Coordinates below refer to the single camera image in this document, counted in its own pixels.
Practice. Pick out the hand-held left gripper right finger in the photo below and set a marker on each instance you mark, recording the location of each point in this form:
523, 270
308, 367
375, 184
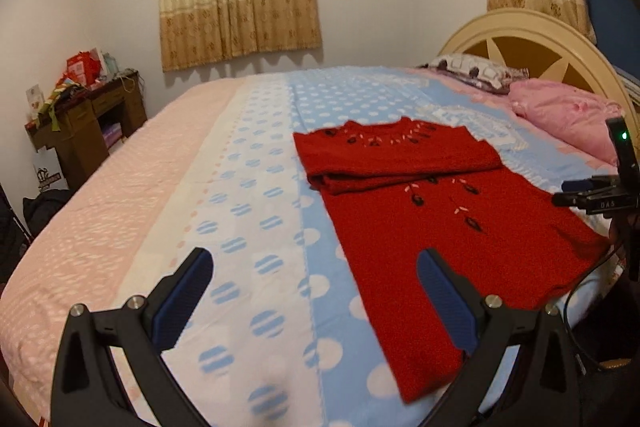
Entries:
445, 302

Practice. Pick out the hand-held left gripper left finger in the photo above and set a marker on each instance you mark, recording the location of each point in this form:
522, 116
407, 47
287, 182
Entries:
182, 302

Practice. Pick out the black bag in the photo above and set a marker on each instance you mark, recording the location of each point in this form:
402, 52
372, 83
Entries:
47, 209

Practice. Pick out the pale teal bag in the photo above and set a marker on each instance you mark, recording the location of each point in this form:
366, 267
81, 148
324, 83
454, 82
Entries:
111, 66

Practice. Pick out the pink boxes in desk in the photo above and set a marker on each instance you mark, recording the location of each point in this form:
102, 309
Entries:
112, 133

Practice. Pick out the white upright card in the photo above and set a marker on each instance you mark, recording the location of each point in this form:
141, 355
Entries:
36, 99

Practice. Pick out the pink pillow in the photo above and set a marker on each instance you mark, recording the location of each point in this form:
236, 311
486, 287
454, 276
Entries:
565, 112

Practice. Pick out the green yellow striped cloth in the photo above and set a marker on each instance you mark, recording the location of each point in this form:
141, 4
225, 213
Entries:
62, 99

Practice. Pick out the red gift bag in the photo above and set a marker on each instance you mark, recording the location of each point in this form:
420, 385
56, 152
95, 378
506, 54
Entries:
82, 68

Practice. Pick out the polka dot bed blanket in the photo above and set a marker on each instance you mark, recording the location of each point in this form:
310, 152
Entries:
225, 187

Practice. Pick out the red knitted sweater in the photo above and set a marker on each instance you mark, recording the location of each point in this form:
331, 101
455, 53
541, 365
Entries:
425, 227

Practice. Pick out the brown wooden desk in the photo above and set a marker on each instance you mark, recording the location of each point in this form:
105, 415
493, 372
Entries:
80, 127

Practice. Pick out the patterned pillow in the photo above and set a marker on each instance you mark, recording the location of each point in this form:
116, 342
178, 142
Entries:
475, 69

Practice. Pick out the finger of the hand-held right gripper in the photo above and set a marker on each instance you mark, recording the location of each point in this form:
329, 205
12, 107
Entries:
582, 183
572, 200

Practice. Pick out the cream wooden bed headboard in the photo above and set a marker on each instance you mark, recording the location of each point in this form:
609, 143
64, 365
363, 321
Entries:
540, 24

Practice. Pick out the white printed paper bag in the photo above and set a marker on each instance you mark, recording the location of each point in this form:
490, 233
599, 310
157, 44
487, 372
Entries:
47, 174

